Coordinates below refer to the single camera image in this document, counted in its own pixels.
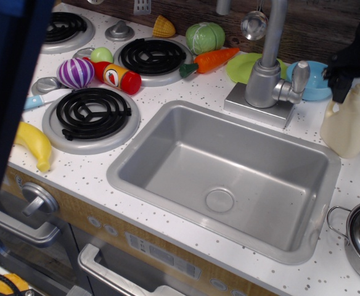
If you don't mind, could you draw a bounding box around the green toy plate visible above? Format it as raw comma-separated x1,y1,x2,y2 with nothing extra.
226,52,288,84

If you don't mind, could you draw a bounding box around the blue toy bowl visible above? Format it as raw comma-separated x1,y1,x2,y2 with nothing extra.
302,61,332,101

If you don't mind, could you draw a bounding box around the blue handled toy knife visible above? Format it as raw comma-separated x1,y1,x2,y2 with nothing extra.
23,89,71,110

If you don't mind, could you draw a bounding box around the back left black burner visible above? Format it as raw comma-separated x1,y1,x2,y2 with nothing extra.
41,12,95,54

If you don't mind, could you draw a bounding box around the cream detergent bottle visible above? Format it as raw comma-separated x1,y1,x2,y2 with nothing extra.
320,84,360,158

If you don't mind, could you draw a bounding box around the purple striped toy onion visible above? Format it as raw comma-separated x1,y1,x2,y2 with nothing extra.
57,58,95,89

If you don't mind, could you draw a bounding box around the front right black burner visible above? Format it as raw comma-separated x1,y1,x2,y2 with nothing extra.
42,88,141,155

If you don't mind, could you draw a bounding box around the silver sink basin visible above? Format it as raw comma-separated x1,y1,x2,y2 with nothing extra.
107,101,341,265

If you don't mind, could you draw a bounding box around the green toy cabbage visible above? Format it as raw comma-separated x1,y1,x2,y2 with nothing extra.
186,22,226,56

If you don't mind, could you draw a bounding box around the hanging grey spatula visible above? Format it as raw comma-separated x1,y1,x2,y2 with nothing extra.
133,0,151,15

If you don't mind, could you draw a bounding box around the silver oven door handle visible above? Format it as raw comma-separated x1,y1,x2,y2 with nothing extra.
0,211,61,247

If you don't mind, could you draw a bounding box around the silver stove knob back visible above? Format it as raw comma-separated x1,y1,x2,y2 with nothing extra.
105,20,134,42

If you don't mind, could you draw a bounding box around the yellow toy banana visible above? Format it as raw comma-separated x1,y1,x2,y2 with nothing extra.
14,121,52,173

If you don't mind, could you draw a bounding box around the hanging silver ladle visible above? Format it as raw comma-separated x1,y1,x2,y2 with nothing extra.
241,0,269,41

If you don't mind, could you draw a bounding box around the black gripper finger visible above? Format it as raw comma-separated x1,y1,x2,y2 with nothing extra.
327,72,354,104

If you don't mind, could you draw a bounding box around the black cable on floor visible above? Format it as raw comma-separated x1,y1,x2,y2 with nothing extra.
0,269,33,296

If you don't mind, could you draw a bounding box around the silver oven dial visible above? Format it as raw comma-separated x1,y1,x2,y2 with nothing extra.
22,182,59,216

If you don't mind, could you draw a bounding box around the silver stove knob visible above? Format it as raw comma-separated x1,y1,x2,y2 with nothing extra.
105,20,134,42
31,76,65,96
73,47,95,59

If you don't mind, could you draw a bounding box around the yellow object on floor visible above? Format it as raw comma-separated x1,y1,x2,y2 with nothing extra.
0,273,30,295

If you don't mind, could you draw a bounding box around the orange toy carrot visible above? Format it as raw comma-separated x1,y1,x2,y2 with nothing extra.
179,48,240,78

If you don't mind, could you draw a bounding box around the red toy ketchup bottle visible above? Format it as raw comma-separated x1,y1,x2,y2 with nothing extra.
83,57,142,95

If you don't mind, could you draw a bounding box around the back right black burner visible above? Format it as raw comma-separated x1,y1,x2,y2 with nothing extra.
113,38,193,87

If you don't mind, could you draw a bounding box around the black burner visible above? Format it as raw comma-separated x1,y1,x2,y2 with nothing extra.
42,88,141,155
113,38,193,87
41,12,95,54

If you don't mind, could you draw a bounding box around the yellow toy corn piece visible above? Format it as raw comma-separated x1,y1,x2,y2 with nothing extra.
152,15,176,38

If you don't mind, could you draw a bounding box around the silver stove knob centre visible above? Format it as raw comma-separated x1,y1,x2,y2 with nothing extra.
73,47,95,59

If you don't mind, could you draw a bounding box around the silver dishwasher door handle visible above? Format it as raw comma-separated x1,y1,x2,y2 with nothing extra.
78,244,182,296

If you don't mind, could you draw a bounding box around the silver stove knob middle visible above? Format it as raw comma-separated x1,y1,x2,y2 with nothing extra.
31,76,65,96

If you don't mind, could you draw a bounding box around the light green toy lime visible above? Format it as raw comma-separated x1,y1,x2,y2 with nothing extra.
90,47,113,63

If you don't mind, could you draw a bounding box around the silver toy faucet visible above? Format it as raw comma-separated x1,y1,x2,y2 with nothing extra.
224,0,310,128

